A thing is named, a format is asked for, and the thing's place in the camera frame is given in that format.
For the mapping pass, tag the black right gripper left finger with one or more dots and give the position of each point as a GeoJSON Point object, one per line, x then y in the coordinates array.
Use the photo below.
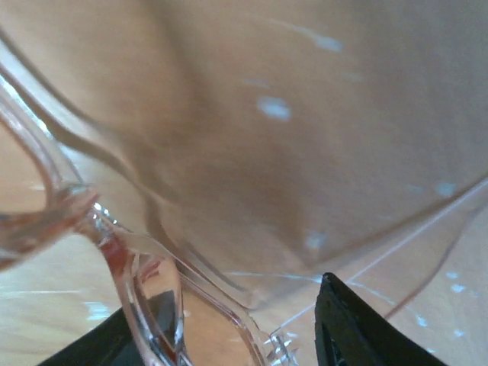
{"type": "Point", "coordinates": [141, 332]}

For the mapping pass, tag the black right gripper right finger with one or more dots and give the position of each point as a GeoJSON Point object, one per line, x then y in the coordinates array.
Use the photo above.
{"type": "Point", "coordinates": [350, 332]}

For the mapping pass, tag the orange sunglasses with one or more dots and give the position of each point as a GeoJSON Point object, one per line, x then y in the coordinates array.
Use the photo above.
{"type": "Point", "coordinates": [141, 264]}

